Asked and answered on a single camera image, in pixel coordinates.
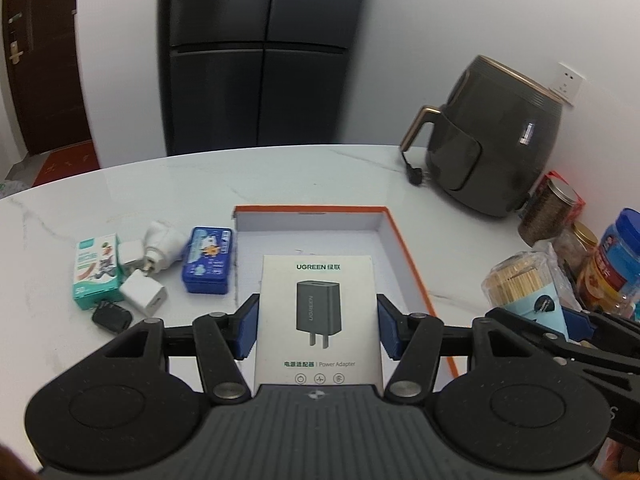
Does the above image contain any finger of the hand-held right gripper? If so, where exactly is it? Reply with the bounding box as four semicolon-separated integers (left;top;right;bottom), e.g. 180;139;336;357
564;308;640;350
484;307;640;386

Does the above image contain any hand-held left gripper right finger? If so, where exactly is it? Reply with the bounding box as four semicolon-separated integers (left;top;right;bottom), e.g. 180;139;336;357
376;294;538;406

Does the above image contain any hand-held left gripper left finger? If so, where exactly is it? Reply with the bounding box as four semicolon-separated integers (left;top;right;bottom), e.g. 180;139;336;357
102;294;261;406

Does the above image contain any white power adapter box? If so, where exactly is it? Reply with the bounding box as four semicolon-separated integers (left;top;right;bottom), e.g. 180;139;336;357
252;254;385;392

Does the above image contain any blue dental floss box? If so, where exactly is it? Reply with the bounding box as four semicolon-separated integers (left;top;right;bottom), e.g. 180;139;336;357
181;226;236;295

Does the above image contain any white cube charger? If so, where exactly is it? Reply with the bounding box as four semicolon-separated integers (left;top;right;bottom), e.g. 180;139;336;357
120;270;168;317

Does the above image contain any orange-edged cardboard box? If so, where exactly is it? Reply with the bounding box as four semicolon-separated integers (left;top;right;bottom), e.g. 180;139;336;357
232;204;459;379

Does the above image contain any black charger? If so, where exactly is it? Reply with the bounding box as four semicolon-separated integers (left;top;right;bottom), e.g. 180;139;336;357
91;301;134;336

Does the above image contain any teal and white carton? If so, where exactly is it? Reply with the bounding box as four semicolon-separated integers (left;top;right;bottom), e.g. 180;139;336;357
72;233;124;314

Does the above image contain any clear toothpick container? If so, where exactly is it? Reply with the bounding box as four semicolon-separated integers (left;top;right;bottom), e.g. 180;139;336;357
481;251;572;337

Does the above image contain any blue-lidded jar yellow label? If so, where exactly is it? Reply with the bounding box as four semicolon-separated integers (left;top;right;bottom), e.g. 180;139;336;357
576;207;640;313

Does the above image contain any glass jar gold lid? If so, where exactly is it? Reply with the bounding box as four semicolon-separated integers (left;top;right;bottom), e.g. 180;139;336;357
559;222;599;273

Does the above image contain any brown-filled jar metal lid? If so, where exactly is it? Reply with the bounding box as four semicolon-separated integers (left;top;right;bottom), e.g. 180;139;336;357
518;180;579;248

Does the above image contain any small white pronged charger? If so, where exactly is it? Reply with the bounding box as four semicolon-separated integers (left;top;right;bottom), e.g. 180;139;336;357
120;241;145;272

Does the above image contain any dark grey air fryer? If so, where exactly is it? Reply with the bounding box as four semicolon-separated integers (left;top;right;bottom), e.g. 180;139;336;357
400;55;564;219

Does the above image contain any red door mat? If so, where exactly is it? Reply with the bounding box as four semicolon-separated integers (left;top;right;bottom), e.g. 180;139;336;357
31;140;99;189

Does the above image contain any black refrigerator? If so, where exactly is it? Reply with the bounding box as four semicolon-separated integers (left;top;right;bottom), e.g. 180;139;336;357
157;0;352;157

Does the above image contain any dark brown door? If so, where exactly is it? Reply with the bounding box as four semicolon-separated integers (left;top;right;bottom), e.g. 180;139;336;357
0;0;97;157

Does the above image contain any black power cable plug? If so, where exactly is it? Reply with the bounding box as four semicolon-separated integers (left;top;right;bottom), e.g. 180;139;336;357
400;147;427;187

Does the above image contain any white wall socket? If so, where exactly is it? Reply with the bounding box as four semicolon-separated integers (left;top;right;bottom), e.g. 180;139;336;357
550;62;586;106

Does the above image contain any brass door handle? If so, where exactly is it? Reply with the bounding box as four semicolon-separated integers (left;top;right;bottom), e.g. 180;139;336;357
7;10;27;66

